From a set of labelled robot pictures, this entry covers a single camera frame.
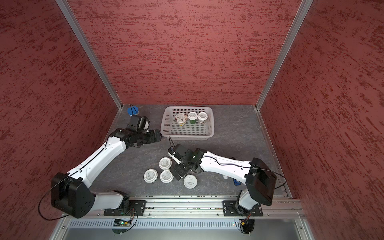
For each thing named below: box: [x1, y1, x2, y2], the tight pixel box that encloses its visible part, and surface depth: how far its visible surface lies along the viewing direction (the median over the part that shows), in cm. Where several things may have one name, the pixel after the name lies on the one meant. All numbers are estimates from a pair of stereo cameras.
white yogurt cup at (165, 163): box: [158, 157, 172, 170], surface depth 85 cm
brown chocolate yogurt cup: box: [174, 113, 188, 126], surface depth 108 cm
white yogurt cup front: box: [183, 174, 198, 189], surface depth 79 cm
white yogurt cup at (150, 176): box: [143, 169, 158, 183], surface depth 80 cm
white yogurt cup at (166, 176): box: [160, 169, 174, 184], surface depth 79 cm
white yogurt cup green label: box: [188, 111, 198, 125], surface depth 106 cm
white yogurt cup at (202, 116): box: [197, 112, 208, 121], surface depth 105 cm
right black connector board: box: [239, 219, 255, 234], surface depth 72 cm
